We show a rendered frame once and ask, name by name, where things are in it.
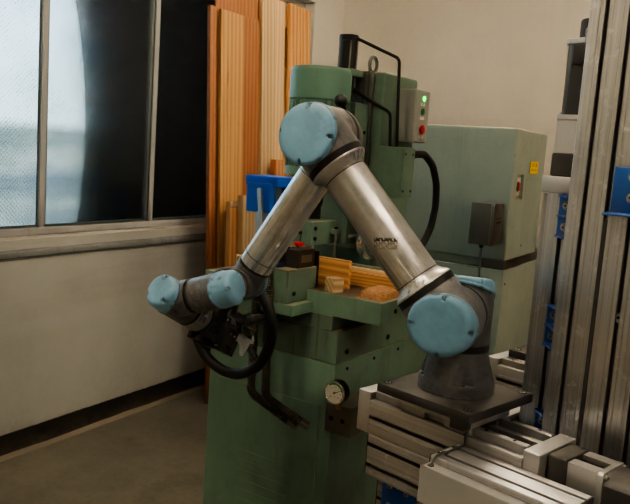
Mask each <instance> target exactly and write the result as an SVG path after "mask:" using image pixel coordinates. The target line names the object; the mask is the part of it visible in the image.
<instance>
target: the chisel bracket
mask: <svg viewBox="0 0 630 504"><path fill-rule="evenodd" d="M335 226H337V220H332V219H324V218H320V219H308V220H307V221H306V223H305V224H304V226H303V227H302V228H301V230H300V231H302V234H297V236H296V237H295V239H294V240H293V242H292V243H294V242H304V245H307V246H306V247H307V248H313V245H321V244H330V243H334V234H330V229H334V227H335Z"/></svg>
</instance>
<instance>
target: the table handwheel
mask: <svg viewBox="0 0 630 504"><path fill-rule="evenodd" d="M257 299H258V300H259V302H260V304H261V307H262V309H263V310H260V311H259V312H260V313H259V314H264V315H265V322H266V337H265V342H264V346H263V349H262V351H261V353H260V355H259V356H258V355H257V353H256V352H255V351H254V349H253V348H252V347H251V345H249V347H248V349H247V352H248V353H249V355H250V356H251V358H252V359H253V360H254V362H253V363H252V364H250V365H248V366H246V367H243V368H231V367H228V366H226V365H224V364H222V363H221V362H219V361H218V360H217V359H216V358H215V357H214V356H213V355H212V354H211V353H210V351H208V350H206V349H204V348H202V347H201V346H199V345H197V344H196V343H197V342H195V341H193V343H194V345H195V348H196V350H197V352H198V353H199V355H200V357H201V358H202V359H203V361H204V362H205V363H206V364H207V365H208V366H209V367H210V368H211V369H212V370H213V371H215V372H216V373H218V374H220V375H222V376H224V377H227V378H231V379H243V378H248V377H250V376H253V375H255V374H256V373H258V372H259V371H260V370H261V369H262V368H263V367H264V366H265V365H266V364H267V363H268V361H269V359H270V358H271V356H272V353H273V351H274V348H275V344H276V339H277V320H276V318H277V314H276V313H275V310H274V307H273V304H272V302H271V299H270V297H269V295H268V294H267V292H266V291H264V292H263V293H262V294H261V295H259V296H257ZM237 311H238V305H235V306H234V307H233V308H232V309H231V311H230V312H229V313H227V316H228V317H231V318H234V319H236V320H238V321H239V322H241V324H243V325H244V326H245V327H249V326H250V325H248V324H247V323H246V318H247V316H249V315H250V314H251V313H246V314H241V313H239V312H237Z"/></svg>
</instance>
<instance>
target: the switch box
mask: <svg viewBox="0 0 630 504"><path fill-rule="evenodd" d="M423 96H426V101H425V102H423V101H422V97H423ZM429 100H430V92H426V91H422V90H418V89H400V110H399V141H401V142H410V143H426V133H427V122H428V111H429ZM421 103H425V106H421ZM422 108H424V109H425V114H424V115H423V116H422V115H421V109H422ZM420 116H421V117H424V120H421V119H420ZM421 125H424V126H425V133H424V134H423V135H421V134H420V132H419V128H420V126H421ZM418 135H420V136H422V139H420V138H418Z"/></svg>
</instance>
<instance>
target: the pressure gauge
mask: <svg viewBox="0 0 630 504"><path fill-rule="evenodd" d="M339 391H341V392H339ZM333 392H337V393H335V394H333ZM324 395H325V398H326V399H327V401H328V402H329V403H331V404H333V405H336V409H337V410H341V407H342V403H343V402H345V401H346V400H347V399H348V398H349V395H350V390H349V387H348V385H347V383H346V382H345V381H343V380H341V379H335V380H333V381H329V382H328V383H327V384H326V385H325V387H324Z"/></svg>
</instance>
